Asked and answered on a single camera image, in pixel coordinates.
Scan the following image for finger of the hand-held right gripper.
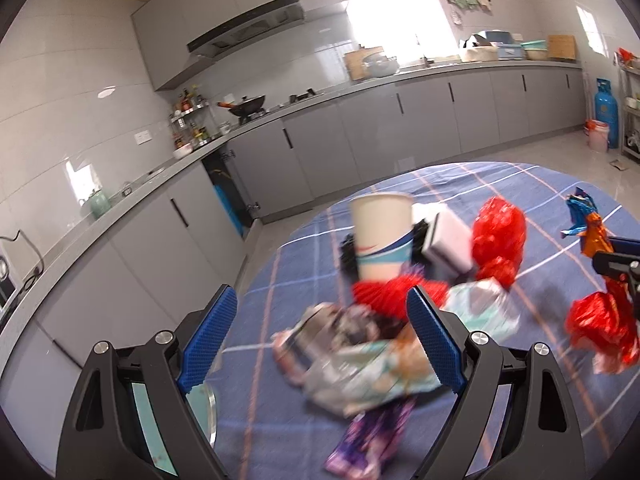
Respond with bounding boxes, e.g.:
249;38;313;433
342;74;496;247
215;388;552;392
606;236;640;256
591;252;640;318

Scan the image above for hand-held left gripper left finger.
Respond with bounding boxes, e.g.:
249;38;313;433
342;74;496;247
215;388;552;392
56;284;238;480

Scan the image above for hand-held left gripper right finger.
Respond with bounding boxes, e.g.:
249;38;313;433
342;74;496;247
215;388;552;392
405;285;586;480

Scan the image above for blue orange snack wrapper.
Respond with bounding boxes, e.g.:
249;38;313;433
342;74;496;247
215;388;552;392
561;187;613;256

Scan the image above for white green snack wrapper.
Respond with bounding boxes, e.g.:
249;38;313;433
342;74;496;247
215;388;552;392
442;280;521;338

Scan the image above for red crinkled plastic wrapper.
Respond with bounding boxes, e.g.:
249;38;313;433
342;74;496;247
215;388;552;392
472;197;527;288
565;292;640;376

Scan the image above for pastel snack wrapper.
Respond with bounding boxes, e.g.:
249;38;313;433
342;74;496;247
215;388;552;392
310;340;443;416

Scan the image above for red ribbed plastic wrapper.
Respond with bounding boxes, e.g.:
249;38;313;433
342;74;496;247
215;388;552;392
352;272;451;321

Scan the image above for white sponge black edge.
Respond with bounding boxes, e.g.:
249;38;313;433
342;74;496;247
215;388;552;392
422;205;475;276

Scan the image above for silver snack wrapper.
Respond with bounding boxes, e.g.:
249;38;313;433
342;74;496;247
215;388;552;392
272;302;401;391

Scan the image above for purple snack wrapper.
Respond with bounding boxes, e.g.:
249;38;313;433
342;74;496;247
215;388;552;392
325;400;416;476

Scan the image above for white paper cup blue stripe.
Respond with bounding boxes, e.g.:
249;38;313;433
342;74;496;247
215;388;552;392
350;192;416;283

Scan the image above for white bucket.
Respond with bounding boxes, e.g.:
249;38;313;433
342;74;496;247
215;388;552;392
586;120;611;152

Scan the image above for blue plaid tablecloth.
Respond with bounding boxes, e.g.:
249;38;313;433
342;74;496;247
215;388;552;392
202;161;640;480

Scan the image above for white folded towel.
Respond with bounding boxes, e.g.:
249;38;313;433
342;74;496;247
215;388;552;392
411;203;451;226

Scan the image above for blue gas cylinder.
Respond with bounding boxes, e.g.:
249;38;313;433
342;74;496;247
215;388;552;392
594;78;620;151

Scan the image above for metal storage rack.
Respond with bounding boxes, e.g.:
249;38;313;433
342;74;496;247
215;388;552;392
619;50;640;161

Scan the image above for green teapot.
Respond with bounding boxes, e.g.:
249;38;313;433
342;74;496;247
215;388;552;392
78;189;112;219

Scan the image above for light wooden board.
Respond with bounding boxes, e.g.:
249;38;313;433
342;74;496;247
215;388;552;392
547;35;578;61

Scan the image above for metal spice rack with bottles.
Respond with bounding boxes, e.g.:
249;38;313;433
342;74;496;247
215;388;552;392
169;86;211;148

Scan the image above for grey base kitchen cabinets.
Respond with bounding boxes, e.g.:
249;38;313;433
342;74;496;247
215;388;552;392
0;62;586;401

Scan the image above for pile of dishes and boxes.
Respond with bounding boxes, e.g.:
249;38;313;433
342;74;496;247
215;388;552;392
460;30;548;63

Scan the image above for black wok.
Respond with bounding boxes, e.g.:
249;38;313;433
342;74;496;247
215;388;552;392
217;94;267;120

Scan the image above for gas stove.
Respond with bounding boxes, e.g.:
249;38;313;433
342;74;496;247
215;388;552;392
237;89;326;123

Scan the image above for wooden cutting board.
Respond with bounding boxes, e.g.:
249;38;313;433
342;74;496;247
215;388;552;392
345;46;385;81

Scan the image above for black range hood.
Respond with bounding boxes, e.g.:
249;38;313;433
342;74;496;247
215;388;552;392
186;0;307;58

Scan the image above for kitchen window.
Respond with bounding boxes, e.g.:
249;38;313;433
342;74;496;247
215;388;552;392
345;0;456;61

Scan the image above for grey upper kitchen cabinets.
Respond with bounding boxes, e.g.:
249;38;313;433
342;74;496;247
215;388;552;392
131;0;351;92

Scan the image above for black power cable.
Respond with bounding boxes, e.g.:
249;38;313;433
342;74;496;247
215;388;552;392
0;230;45;281

